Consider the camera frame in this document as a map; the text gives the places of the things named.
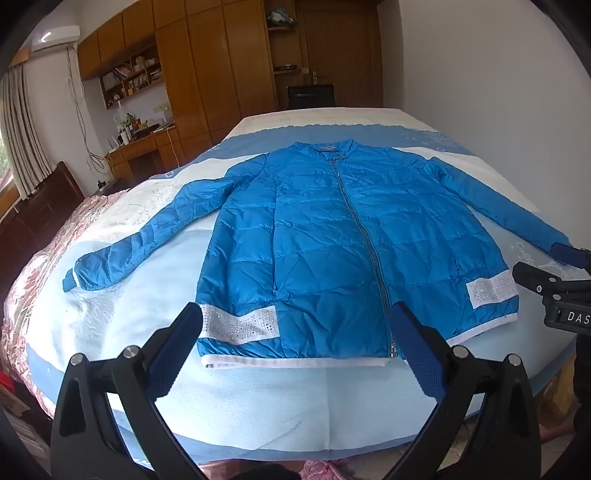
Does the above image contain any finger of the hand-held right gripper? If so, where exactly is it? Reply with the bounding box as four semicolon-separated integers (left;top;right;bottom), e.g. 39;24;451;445
553;242;591;270
512;261;591;302

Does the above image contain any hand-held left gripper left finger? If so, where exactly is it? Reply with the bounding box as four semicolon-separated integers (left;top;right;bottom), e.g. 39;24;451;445
50;302;206;480

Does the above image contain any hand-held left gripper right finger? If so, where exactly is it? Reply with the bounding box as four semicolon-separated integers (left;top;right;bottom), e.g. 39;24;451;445
389;302;542;480

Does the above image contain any blue quilted jacket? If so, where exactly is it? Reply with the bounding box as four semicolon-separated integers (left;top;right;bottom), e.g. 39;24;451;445
62;141;571;370

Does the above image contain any bed with blue white blanket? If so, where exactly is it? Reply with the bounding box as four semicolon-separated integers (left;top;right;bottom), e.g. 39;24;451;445
0;107;591;467

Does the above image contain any person's pink clothing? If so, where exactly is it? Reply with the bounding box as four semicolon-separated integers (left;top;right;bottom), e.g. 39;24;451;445
299;458;358;480

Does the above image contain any pink floral blanket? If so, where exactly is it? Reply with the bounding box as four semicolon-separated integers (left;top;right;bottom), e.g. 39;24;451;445
0;191;130;416

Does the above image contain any dark wooden dresser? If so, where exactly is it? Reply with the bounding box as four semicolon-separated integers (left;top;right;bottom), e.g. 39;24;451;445
0;161;87;296

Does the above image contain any wooden desk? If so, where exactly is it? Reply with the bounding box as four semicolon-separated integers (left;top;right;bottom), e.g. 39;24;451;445
106;122;185;188

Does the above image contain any group of desk bottles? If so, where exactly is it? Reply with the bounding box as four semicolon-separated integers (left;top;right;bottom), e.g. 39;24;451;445
116;112;162;145

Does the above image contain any window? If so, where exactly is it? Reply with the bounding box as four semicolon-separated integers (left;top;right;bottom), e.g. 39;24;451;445
0;127;20;206

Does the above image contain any beige curtain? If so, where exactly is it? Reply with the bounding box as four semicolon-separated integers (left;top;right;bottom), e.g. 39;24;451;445
0;62;54;199

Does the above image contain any black chair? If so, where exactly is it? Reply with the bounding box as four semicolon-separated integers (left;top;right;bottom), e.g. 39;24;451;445
286;84;335;110

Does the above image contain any shelf with books and items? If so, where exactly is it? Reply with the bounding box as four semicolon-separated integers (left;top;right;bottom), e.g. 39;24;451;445
102;54;163;101

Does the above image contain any wooden wardrobe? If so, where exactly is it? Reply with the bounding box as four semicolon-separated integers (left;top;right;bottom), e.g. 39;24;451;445
76;0;278;167

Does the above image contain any wooden door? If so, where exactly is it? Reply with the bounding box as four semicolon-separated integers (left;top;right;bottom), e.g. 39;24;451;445
295;0;384;110

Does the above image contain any white air conditioner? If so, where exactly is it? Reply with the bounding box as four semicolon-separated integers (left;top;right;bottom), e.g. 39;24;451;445
30;25;81;52

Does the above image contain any hanging white cable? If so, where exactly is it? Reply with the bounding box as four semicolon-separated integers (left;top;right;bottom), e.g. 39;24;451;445
66;45;112;174

